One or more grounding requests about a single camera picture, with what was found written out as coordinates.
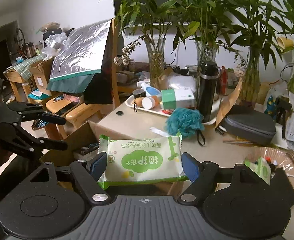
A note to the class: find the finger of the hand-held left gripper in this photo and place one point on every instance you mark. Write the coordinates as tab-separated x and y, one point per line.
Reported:
51	145
51	118

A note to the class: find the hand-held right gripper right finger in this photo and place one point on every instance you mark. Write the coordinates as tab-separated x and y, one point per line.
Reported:
189	167

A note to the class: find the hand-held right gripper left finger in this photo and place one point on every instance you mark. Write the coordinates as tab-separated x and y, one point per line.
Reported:
98	166

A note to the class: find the cardboard box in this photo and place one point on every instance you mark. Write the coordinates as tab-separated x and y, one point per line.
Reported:
41	77
79	135

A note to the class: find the green and white soap packet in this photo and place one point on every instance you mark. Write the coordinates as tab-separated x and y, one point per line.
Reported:
262	170
142	160

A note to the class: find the black tablet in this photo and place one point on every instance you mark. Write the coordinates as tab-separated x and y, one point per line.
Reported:
66	108

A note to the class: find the wooden chair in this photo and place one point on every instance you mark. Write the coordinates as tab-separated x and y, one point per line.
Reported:
86	110

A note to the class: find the closed cardboard box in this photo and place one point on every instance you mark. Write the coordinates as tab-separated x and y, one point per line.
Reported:
41	77

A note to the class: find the teal mesh bath pouf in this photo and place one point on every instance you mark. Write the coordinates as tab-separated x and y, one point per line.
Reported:
184	122

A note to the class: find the white paper label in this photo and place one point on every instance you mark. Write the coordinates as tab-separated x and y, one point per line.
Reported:
158	131

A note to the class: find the wooden side table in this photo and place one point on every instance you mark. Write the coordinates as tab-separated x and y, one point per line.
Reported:
14	78

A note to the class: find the striped straws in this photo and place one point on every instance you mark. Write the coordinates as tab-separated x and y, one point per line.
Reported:
237	141

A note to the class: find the green checkered cloth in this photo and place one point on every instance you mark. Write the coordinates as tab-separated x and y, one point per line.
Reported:
26	67

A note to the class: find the red packet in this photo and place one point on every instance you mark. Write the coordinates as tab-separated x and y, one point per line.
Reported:
165	112

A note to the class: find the green and white box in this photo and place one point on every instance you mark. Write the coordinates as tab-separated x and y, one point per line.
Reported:
177	98

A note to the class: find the green bag with silver foil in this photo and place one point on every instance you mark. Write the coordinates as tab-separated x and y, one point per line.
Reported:
79	52

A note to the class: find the white plastic tray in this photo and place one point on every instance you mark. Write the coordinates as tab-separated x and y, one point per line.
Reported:
132	102

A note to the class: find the brown paper bag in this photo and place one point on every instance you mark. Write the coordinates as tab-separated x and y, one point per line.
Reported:
227	105
165	76

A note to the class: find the grey zip case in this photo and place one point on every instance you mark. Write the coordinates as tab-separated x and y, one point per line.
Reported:
249	125

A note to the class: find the black thermos bottle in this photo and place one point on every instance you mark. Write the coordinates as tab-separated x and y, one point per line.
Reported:
207	95

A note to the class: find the tan round pouch with carabiner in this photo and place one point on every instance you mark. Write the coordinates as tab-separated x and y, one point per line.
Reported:
138	102

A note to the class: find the orange bottle with white cap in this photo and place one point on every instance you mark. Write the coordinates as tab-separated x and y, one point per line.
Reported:
148	102

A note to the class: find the black round jar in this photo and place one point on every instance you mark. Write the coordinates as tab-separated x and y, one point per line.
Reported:
138	93

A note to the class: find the white tissue pack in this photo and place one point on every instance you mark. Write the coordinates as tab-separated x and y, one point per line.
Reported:
182	82

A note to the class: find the white spray bottle blue label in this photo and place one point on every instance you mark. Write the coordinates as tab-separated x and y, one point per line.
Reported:
150	90

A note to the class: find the white dried flower bunch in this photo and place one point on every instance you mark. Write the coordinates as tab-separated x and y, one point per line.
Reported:
239	72
123	60

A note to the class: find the black mini tripod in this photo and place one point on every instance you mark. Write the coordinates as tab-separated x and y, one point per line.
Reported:
283	107

